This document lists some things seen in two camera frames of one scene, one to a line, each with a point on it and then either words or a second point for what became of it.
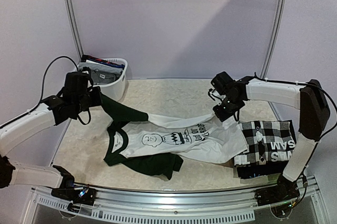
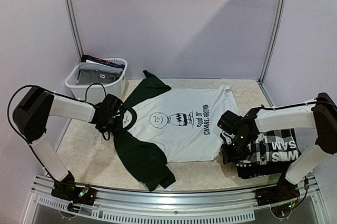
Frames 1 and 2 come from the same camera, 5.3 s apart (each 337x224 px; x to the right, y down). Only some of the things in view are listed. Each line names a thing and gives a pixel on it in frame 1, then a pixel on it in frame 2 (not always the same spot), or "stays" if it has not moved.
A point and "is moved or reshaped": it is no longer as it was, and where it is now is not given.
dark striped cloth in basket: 97,60 stays
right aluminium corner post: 276,31 stays
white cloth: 156,144 is moved or reshaped
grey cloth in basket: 101,74 stays
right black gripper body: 221,112 → 229,149
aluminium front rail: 201,205 stays
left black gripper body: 85,102 → 111,126
